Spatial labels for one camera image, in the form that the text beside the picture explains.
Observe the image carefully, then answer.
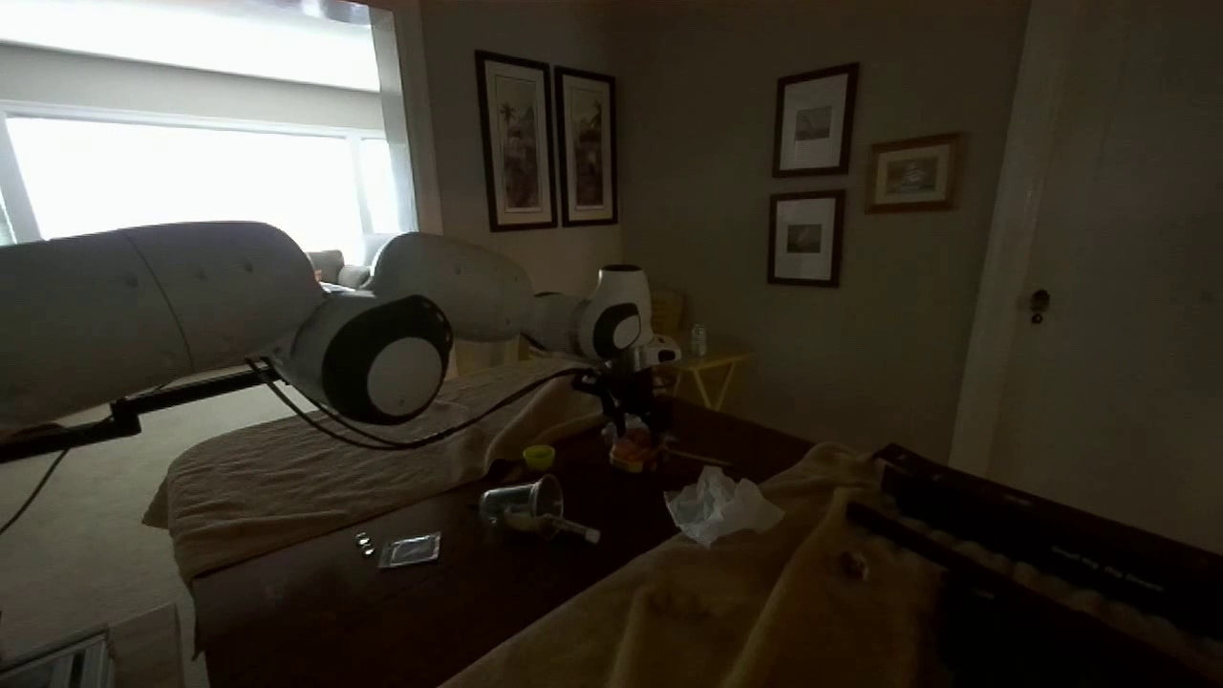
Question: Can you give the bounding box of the tan cloth right side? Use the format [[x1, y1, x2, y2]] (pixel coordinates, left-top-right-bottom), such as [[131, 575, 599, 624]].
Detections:
[[444, 445, 948, 688]]

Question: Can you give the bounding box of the lower small framed picture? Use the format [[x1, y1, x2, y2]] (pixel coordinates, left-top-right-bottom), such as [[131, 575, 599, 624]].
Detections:
[[770, 192, 844, 287]]

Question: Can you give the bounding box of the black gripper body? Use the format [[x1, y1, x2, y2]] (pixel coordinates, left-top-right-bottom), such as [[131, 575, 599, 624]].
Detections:
[[596, 340, 680, 436]]

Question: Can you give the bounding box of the white napkin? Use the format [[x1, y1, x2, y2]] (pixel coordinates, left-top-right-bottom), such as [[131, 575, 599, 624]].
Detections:
[[665, 465, 782, 547]]

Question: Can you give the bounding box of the clear plastic cup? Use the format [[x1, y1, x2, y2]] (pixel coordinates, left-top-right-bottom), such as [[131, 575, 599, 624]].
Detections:
[[479, 475, 599, 542]]

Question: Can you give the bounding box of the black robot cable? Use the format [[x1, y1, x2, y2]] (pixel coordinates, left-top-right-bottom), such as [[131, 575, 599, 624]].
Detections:
[[259, 364, 604, 454]]

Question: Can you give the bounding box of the tan cloth left side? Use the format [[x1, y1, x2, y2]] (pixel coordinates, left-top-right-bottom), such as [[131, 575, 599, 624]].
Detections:
[[144, 356, 599, 582]]

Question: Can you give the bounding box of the orange toy in wrapper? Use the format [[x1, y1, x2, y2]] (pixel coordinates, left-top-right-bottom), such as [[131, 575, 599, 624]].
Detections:
[[607, 432, 665, 475]]

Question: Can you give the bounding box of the upper small framed picture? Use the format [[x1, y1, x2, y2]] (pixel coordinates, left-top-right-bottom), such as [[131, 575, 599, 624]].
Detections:
[[771, 64, 860, 176]]

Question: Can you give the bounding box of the gold framed small picture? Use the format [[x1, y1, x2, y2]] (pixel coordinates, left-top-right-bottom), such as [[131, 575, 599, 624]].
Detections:
[[869, 134, 963, 214]]

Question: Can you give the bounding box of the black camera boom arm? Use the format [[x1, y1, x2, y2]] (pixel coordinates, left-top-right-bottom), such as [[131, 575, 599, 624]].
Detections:
[[0, 364, 275, 461]]

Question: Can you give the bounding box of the tall framed picture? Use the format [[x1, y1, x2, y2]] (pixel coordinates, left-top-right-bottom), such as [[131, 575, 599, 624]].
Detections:
[[558, 69, 614, 226], [479, 50, 554, 229]]

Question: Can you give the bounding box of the white door with knob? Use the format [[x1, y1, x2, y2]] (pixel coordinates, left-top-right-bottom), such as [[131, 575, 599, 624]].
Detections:
[[952, 0, 1223, 552]]

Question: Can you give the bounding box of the yellow-green tennis ball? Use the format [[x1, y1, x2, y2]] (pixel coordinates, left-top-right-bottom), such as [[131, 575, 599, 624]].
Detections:
[[519, 445, 558, 475]]

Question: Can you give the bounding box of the tall framed picture right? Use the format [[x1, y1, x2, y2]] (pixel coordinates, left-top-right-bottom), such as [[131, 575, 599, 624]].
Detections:
[[558, 69, 614, 226]]

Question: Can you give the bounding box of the tan cloth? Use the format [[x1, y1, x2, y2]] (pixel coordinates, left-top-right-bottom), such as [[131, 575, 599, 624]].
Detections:
[[444, 445, 948, 688], [144, 356, 599, 582]]

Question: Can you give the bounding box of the tall framed picture left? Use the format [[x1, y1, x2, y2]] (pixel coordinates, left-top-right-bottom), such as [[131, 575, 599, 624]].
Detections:
[[479, 50, 554, 229]]

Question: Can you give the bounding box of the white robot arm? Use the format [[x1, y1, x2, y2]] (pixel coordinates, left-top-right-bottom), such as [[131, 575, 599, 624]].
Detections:
[[0, 223, 674, 454]]

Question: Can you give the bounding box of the yellow folding side table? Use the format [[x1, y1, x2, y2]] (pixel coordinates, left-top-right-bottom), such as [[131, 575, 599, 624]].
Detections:
[[668, 326, 748, 408]]

